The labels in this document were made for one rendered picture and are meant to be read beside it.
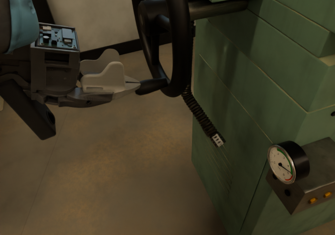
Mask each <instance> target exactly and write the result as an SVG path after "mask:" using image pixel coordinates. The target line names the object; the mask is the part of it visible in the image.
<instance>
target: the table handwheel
mask: <svg viewBox="0 0 335 235"><path fill-rule="evenodd" d="M248 3H249V0H224V1H219V2H211V1H210V0H132V5H133V11H134V16H135V21H136V26H137V30H138V34H139V38H140V42H141V46H142V49H143V52H144V56H145V59H146V62H147V64H148V67H149V70H150V72H151V75H152V77H153V78H164V77H166V79H167V84H168V86H167V87H164V88H162V89H160V90H161V91H162V92H163V93H164V94H165V95H166V96H168V97H172V98H174V97H178V96H179V95H181V94H182V93H183V92H184V91H185V89H186V87H187V85H188V82H189V79H190V74H191V66H192V31H191V21H193V20H198V19H203V18H208V17H213V16H218V15H223V14H228V13H233V12H238V11H243V10H245V9H246V8H247V6H248ZM168 32H170V33H171V42H172V76H171V80H170V79H169V78H168V77H167V75H166V73H165V72H164V70H163V68H162V65H161V63H160V61H159V42H160V34H164V33H168Z"/></svg>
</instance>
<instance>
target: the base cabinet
mask: <svg viewBox="0 0 335 235"><path fill-rule="evenodd" d="M193 96H194V98H195V99H196V101H197V102H198V104H199V105H200V107H201V108H202V110H203V112H205V114H206V115H207V117H209V118H208V119H210V121H211V122H212V124H214V126H215V128H216V129H217V131H218V132H219V133H221V135H222V136H223V138H224V139H225V140H226V142H225V143H224V144H222V145H221V146H219V147H218V148H216V147H215V146H214V144H213V143H212V142H211V140H210V138H209V137H207V136H206V134H205V133H204V131H203V130H202V127H201V126H200V124H199V122H198V121H197V119H196V117H194V115H193V119H192V150H191V160H192V162H193V164H194V166H195V169H196V171H197V173H198V175H199V177H200V179H201V181H202V183H203V185H204V187H205V189H206V191H207V193H208V195H209V197H210V199H211V201H212V203H213V205H214V207H215V209H216V211H217V213H218V215H219V217H220V219H221V221H222V223H223V225H224V227H225V229H226V231H227V233H228V235H299V234H301V233H303V232H306V231H308V230H311V229H313V228H315V227H318V226H320V225H322V224H325V223H327V222H330V221H332V220H334V219H335V198H334V199H331V200H329V201H326V202H324V203H321V204H319V205H316V206H314V207H311V208H309V209H306V210H304V211H301V212H299V213H296V214H294V215H290V213H289V212H288V210H287V209H286V208H285V206H284V205H283V203H282V202H281V201H280V199H279V198H278V196H277V195H276V193H275V192H274V191H273V189H272V188H271V186H270V185H269V183H268V182H267V181H266V179H265V178H266V176H267V173H268V171H269V168H270V165H269V162H268V157H267V152H268V149H269V147H270V146H271V145H274V144H278V143H281V142H285V141H288V140H290V141H293V142H295V143H296V144H298V145H299V146H303V145H306V144H309V143H312V142H315V141H318V140H321V139H324V138H327V137H330V138H331V139H332V140H333V141H334V142H335V104H334V105H331V106H327V107H324V108H321V109H318V110H314V111H311V112H307V111H305V110H304V109H303V108H302V107H301V106H300V105H299V104H298V103H297V102H296V101H295V100H294V99H293V98H292V97H290V96H289V95H288V94H287V93H286V92H285V91H284V90H283V89H282V88H281V87H280V86H279V85H278V84H277V83H276V82H274V81H273V80H272V79H271V78H270V77H269V76H268V75H267V74H266V73H265V72H264V71H263V70H262V69H261V68H260V67H258V66H257V65H256V64H255V63H254V62H253V61H252V60H251V59H250V58H249V57H248V56H247V55H246V54H245V53H244V52H242V51H241V50H240V49H239V48H238V47H237V46H236V45H235V44H234V43H233V42H232V41H231V40H230V39H229V38H227V37H226V36H225V35H224V34H223V33H222V32H221V31H220V30H219V29H218V28H217V27H216V26H215V25H214V24H213V23H211V22H210V21H209V20H208V19H207V18H203V19H198V20H196V27H195V58H194V88H193Z"/></svg>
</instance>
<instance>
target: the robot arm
mask: <svg viewBox="0 0 335 235"><path fill-rule="evenodd" d="M77 80H79V82H80V84H81V86H82V87H80V88H79V87H78V86H77V85H76V83H77ZM140 86H141V84H140V82H139V81H138V80H135V79H133V78H131V77H128V76H125V72H124V66H123V64H122V63H121V62H120V57H119V53H118V51H116V50H115V49H106V50H105V51H104V52H103V53H102V55H101V56H100V57H99V58H98V59H97V60H82V61H80V47H79V42H78V37H77V32H76V31H75V27H69V26H62V25H55V24H48V23H41V22H38V18H37V15H36V11H35V8H34V6H33V3H32V0H0V96H1V97H2V98H3V99H4V100H5V101H6V102H7V103H8V105H9V106H10V107H11V108H12V109H13V110H14V111H15V112H16V113H17V114H18V116H19V117H20V118H21V119H22V120H23V121H24V122H25V123H26V124H27V125H28V126H29V128H30V129H31V130H32V131H33V132H34V133H35V134H36V135H37V136H38V137H39V139H41V140H46V139H48V138H51V137H53V136H55V135H56V127H55V116H54V114H53V113H52V112H51V111H50V109H49V108H48V107H47V105H46V104H49V105H56V106H59V107H73V108H89V107H94V106H98V105H102V104H106V103H110V102H111V101H112V100H115V99H118V98H121V97H123V96H125V95H128V94H130V93H132V92H133V91H135V90H137V89H139V88H140Z"/></svg>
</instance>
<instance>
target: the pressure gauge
mask: <svg viewBox="0 0 335 235"><path fill-rule="evenodd" d="M267 157H268V162H269V165H270V168H271V170H272V171H273V173H274V175H275V176H276V177H277V178H278V179H279V180H280V181H281V182H283V183H285V184H292V183H293V182H296V181H299V180H301V179H304V178H306V177H307V176H308V175H309V173H310V163H309V159H308V157H307V155H306V153H305V152H304V150H303V149H302V148H301V147H300V146H299V145H298V144H296V143H295V142H293V141H290V140H288V141H285V142H281V143H278V144H274V145H271V146H270V147H269V149H268V152H267ZM278 163H282V166H283V167H284V168H286V169H287V170H288V171H287V170H286V169H284V168H283V167H281V166H279V165H278ZM289 171H290V172H289Z"/></svg>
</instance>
